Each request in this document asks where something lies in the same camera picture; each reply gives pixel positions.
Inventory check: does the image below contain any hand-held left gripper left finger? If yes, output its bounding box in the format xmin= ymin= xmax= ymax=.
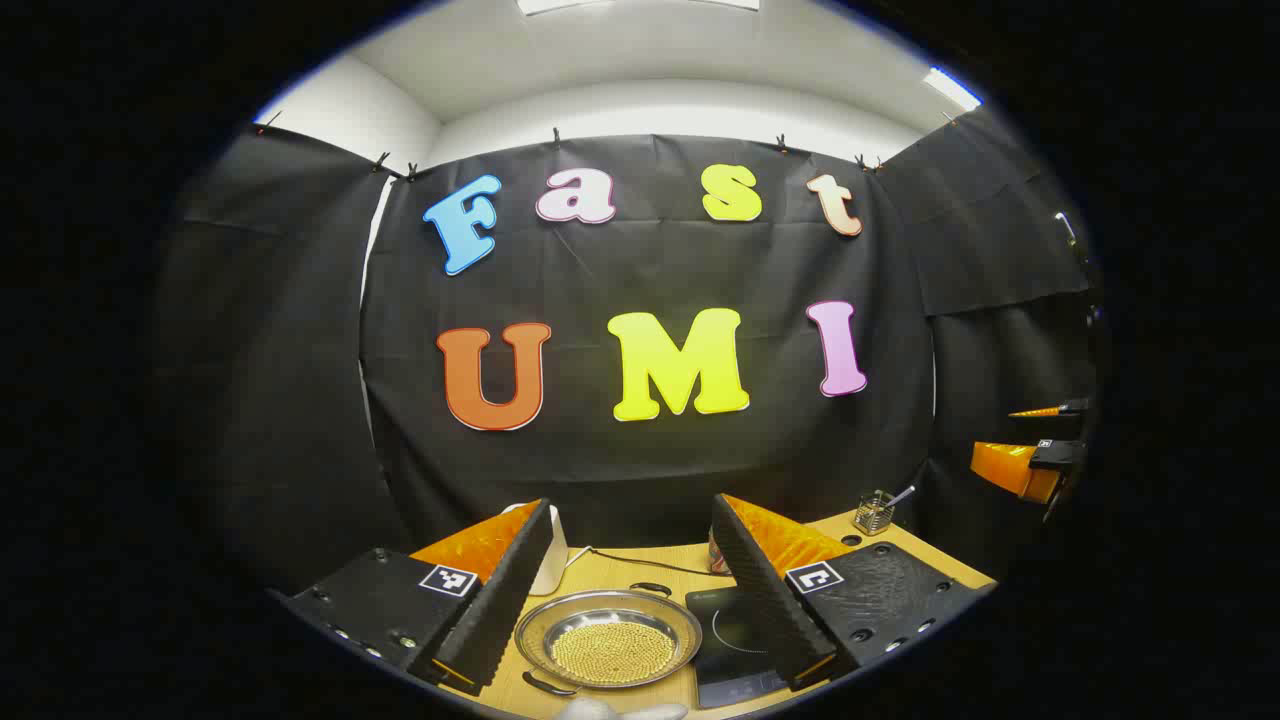
xmin=283 ymin=498 xmax=556 ymax=698

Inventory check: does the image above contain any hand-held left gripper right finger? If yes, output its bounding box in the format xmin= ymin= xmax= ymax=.
xmin=710 ymin=493 xmax=986 ymax=693

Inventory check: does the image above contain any stainless steel pot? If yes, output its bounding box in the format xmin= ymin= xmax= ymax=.
xmin=514 ymin=580 xmax=704 ymax=698

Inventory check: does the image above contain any black induction cooktop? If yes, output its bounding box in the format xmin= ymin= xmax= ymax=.
xmin=685 ymin=585 xmax=801 ymax=709

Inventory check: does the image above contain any pile of yellow soybeans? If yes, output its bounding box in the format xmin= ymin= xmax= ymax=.
xmin=549 ymin=610 xmax=679 ymax=687

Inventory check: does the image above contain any white toaster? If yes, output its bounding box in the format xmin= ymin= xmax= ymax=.
xmin=500 ymin=503 xmax=569 ymax=597

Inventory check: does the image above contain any ceiling light panel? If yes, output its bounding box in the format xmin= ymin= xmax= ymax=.
xmin=922 ymin=66 xmax=983 ymax=111
xmin=515 ymin=0 xmax=761 ymax=16

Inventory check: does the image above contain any black power cable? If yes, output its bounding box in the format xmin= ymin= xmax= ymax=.
xmin=590 ymin=547 xmax=731 ymax=579

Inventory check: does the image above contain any metal wire holder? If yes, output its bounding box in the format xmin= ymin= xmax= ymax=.
xmin=855 ymin=490 xmax=897 ymax=536

